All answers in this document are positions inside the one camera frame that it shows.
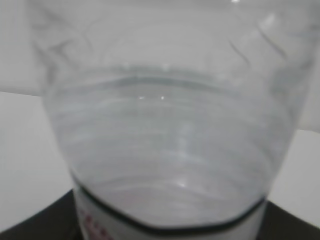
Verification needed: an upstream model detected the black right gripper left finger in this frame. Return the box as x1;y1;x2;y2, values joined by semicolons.
0;190;83;240

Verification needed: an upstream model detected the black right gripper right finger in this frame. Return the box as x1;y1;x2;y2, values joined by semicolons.
256;200;320;240

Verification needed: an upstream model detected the clear plastic water bottle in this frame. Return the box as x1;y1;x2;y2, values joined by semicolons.
25;0;320;240

